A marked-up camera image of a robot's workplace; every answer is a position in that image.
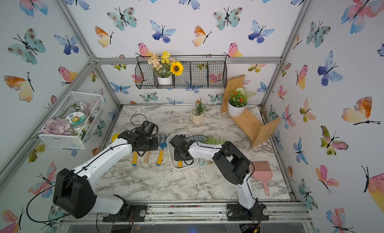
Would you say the pink purple flowers bunch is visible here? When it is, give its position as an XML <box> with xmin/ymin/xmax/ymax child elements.
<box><xmin>40</xmin><ymin>118</ymin><xmax>73</xmax><ymax>136</ymax></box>

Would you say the white pot red green plant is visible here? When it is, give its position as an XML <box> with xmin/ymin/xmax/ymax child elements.
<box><xmin>228</xmin><ymin>87</ymin><xmax>257</xmax><ymax>117</ymax></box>

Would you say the wooden stand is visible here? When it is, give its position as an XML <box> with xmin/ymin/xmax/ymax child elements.
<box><xmin>221</xmin><ymin>75</ymin><xmax>281</xmax><ymax>148</ymax></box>

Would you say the white pot with flowers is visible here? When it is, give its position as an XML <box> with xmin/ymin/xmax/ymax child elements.
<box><xmin>147</xmin><ymin>51</ymin><xmax>184</xmax><ymax>86</ymax></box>

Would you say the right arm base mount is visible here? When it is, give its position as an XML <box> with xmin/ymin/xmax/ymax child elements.
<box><xmin>227</xmin><ymin>202</ymin><xmax>270</xmax><ymax>222</ymax></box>

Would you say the white mesh wall basket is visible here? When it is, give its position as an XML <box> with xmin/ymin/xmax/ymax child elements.
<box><xmin>38</xmin><ymin>91</ymin><xmax>106</xmax><ymax>149</ymax></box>

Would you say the green rake wooden handle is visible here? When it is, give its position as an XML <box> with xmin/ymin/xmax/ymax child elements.
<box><xmin>144</xmin><ymin>151</ymin><xmax>151</xmax><ymax>163</ymax></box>

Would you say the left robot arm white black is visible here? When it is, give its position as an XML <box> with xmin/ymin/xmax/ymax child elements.
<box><xmin>53</xmin><ymin>121</ymin><xmax>159</xmax><ymax>222</ymax></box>

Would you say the small woven pot plant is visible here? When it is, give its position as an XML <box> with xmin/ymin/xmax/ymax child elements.
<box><xmin>191</xmin><ymin>98</ymin><xmax>209</xmax><ymax>124</ymax></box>

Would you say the black wire wall basket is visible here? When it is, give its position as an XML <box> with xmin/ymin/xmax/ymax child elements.
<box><xmin>133</xmin><ymin>55</ymin><xmax>228</xmax><ymax>90</ymax></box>

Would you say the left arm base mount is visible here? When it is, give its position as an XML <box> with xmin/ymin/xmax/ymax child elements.
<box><xmin>103</xmin><ymin>203</ymin><xmax>148</xmax><ymax>223</ymax></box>

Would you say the round tin in basket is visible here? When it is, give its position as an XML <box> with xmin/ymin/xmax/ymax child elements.
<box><xmin>66</xmin><ymin>111</ymin><xmax>86</xmax><ymax>128</ymax></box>

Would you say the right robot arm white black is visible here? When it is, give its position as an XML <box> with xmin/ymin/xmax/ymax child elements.
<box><xmin>167</xmin><ymin>135</ymin><xmax>257</xmax><ymax>210</ymax></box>

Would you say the yellow bottle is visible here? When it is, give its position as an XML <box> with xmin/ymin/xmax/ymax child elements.
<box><xmin>111</xmin><ymin>133</ymin><xmax>119</xmax><ymax>142</ymax></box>

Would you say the white storage box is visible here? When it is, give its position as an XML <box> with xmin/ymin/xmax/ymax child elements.
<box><xmin>167</xmin><ymin>131</ymin><xmax>199</xmax><ymax>171</ymax></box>

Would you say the pink hand brush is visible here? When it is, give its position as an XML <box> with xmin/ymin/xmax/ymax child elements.
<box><xmin>252</xmin><ymin>161</ymin><xmax>273</xmax><ymax>197</ymax></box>

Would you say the teal shovel yellow handle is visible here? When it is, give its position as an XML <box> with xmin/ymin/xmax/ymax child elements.
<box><xmin>132</xmin><ymin>151</ymin><xmax>138</xmax><ymax>166</ymax></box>

